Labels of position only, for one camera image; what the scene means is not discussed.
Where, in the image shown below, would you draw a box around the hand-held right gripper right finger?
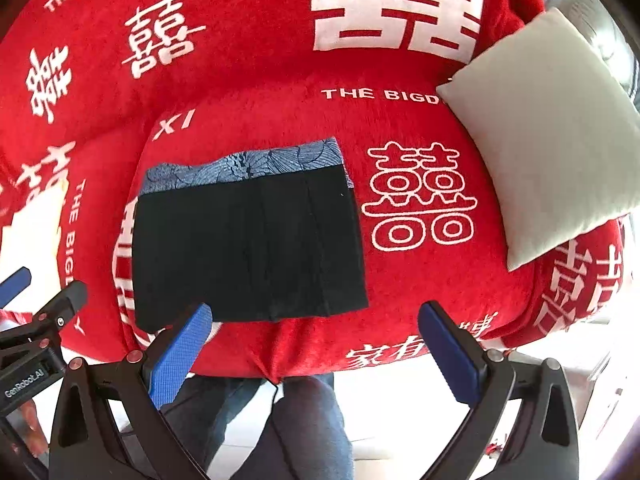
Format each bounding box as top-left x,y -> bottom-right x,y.
417,301 -> 581,480

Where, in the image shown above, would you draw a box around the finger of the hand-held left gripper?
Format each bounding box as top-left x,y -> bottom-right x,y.
0,267 -> 32,308
0,281 -> 88,356

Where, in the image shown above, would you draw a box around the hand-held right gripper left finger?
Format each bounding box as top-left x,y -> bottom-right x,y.
47,302 -> 213,480

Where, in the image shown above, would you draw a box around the black pants blue patterned waistband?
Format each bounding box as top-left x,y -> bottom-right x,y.
131,137 -> 370,333

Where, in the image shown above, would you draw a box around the person's left hand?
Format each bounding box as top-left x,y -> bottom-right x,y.
20,397 -> 48,461

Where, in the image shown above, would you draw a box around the person's blue jeans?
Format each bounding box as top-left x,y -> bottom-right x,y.
162,372 -> 353,480

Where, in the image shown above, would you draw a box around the white pillow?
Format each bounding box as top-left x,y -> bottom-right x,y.
436,7 -> 636,272

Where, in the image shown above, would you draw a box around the red printed blanket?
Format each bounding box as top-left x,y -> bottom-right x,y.
0,0 -> 631,378

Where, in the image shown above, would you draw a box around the grey sofa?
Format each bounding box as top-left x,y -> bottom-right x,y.
542,0 -> 640,111

